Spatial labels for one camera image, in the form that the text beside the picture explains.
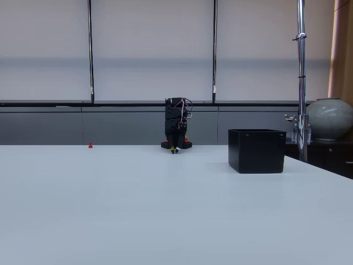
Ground grey round ceramic vase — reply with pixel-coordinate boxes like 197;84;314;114
305;97;353;142

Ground black base plate orange clamps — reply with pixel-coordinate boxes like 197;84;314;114
161;135;193;150

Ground brown wooden wall panel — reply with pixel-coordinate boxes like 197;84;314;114
328;0;353;100

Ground dark wooden cabinet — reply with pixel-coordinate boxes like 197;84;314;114
285;139;353;180

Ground chrome stand pole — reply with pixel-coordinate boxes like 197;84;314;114
292;0;309;162

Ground black window mullion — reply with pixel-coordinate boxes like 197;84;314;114
212;0;219;104

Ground red white servo cable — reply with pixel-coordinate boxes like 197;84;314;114
177;98;194;130

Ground black window ledge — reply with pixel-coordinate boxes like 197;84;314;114
0;99;315;108

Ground black open box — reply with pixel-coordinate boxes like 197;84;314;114
227;128;287;174

